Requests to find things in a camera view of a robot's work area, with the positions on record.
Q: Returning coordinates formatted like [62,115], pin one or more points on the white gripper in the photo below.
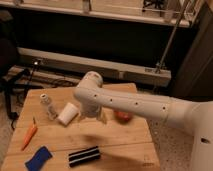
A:
[92,110]

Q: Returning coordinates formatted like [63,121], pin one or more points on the white paper cup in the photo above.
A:
[69,112]

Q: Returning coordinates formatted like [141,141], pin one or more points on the metal pole stand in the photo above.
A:
[159,65]

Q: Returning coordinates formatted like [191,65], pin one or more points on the orange bowl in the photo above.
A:
[122,117]

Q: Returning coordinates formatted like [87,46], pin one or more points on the blue sponge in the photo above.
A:
[38,160]

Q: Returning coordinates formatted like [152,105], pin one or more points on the orange toy carrot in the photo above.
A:
[29,134]

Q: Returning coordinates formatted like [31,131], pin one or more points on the clear plastic bottle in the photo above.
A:
[47,104]

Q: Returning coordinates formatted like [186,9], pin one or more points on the black office chair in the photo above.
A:
[9,57]

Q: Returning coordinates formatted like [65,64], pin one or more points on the black white striped cloth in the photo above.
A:
[84,156]

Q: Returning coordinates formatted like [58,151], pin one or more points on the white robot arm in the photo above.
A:
[195,118]

